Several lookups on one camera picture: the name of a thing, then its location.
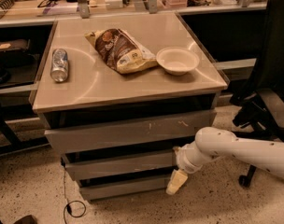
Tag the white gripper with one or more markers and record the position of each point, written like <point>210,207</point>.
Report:
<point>183,162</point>

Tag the grey drawer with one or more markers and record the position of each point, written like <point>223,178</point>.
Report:
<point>124,187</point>
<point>128,132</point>
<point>121,165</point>

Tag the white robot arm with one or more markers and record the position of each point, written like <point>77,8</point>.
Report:
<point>211,143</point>

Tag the grey drawer cabinet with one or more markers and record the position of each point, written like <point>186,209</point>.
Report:
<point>94,93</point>

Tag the black office chair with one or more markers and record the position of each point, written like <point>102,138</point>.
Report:
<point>261,97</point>

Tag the white paper bowl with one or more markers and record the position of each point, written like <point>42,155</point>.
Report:
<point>177,61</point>

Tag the brown chip bag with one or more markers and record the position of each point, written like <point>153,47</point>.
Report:
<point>120,51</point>

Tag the silver soda can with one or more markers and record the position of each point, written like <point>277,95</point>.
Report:
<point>59,65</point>

